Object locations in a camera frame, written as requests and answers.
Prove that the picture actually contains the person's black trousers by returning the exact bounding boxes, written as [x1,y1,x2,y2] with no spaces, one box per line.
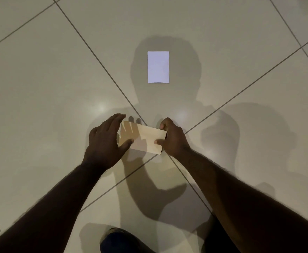
[202,214,241,253]

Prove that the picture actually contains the cream paper sheet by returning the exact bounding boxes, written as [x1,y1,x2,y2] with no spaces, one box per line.
[118,120,168,155]

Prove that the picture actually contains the small white paper piece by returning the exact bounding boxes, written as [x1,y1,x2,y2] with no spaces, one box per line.
[147,51,170,84]

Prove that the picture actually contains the person's left forearm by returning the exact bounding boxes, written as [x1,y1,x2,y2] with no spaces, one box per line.
[0,160,107,253]

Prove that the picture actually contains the person's left shoe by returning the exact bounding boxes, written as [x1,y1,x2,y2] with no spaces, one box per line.
[100,228,156,253]

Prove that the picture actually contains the person's left hand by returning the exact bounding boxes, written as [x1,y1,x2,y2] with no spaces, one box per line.
[82,113,135,171]

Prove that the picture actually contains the person's right forearm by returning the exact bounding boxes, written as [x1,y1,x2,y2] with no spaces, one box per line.
[175,149,308,253]

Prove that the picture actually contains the person's right hand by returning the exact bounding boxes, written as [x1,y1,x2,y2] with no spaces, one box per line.
[154,117,192,159]

